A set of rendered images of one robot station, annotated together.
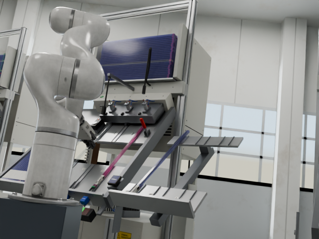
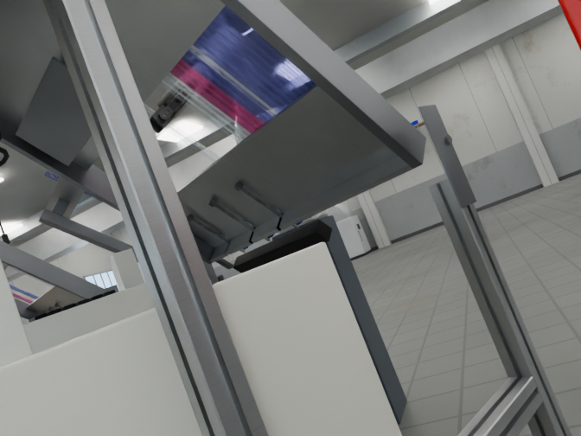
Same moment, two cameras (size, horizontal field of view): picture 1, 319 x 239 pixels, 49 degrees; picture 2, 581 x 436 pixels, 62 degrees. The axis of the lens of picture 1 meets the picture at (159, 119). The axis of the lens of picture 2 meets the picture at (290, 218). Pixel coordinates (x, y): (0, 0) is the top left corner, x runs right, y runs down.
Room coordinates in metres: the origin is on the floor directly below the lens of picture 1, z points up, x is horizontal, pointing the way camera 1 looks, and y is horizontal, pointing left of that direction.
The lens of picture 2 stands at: (2.64, 0.78, 0.62)
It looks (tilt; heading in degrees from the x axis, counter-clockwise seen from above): 4 degrees up; 198
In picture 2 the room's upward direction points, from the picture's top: 22 degrees counter-clockwise
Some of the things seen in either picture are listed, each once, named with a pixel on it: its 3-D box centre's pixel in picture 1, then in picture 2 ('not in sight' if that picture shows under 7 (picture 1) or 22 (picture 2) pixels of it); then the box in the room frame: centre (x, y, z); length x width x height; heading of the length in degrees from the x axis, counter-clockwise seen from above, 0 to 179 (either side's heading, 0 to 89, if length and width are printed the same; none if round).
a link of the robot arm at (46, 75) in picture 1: (52, 94); not in sight; (1.00, 0.32, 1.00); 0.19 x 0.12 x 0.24; 103
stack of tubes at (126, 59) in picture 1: (139, 62); not in sight; (2.03, 0.17, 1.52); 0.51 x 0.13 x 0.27; 61
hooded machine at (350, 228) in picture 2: not in sight; (346, 231); (-8.90, -1.72, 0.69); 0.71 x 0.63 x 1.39; 87
